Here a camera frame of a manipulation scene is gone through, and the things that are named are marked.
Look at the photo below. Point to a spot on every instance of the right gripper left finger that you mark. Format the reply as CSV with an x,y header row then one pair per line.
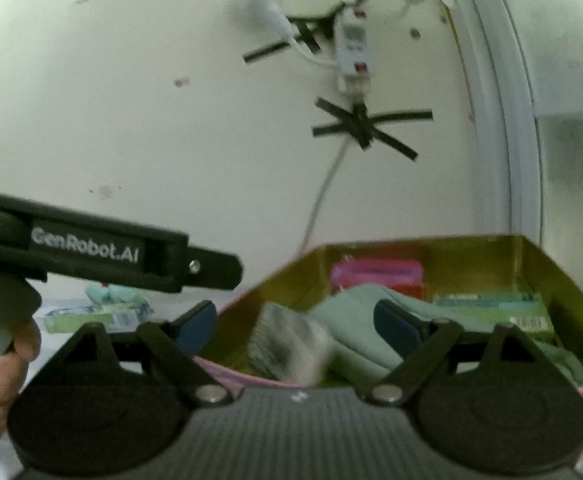
x,y
107,403

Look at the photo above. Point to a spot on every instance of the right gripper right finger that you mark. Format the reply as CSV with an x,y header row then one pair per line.
x,y
490,401

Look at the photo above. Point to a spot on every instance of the green medicine box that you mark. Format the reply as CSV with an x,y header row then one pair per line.
x,y
524,309

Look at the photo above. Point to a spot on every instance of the pink packet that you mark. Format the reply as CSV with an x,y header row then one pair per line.
x,y
401,275

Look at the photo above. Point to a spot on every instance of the teal fabric pouch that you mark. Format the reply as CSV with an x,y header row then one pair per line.
x,y
362,355

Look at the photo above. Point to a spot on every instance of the green toothpaste box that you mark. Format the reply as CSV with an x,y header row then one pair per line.
x,y
70,320

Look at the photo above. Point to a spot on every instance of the lower black tape cross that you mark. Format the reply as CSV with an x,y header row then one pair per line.
x,y
362,128

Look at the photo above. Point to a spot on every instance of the black tape cross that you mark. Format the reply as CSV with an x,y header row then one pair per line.
x,y
308,29
362,128

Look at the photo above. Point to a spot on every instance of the white plug adapter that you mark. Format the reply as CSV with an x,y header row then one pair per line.
x,y
270,13

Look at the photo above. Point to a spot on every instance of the upper black tape cross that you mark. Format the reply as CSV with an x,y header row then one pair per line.
x,y
308,29

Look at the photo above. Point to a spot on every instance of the white power strip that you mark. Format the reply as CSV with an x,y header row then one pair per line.
x,y
353,56

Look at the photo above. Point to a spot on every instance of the window frame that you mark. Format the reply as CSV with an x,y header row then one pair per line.
x,y
532,54

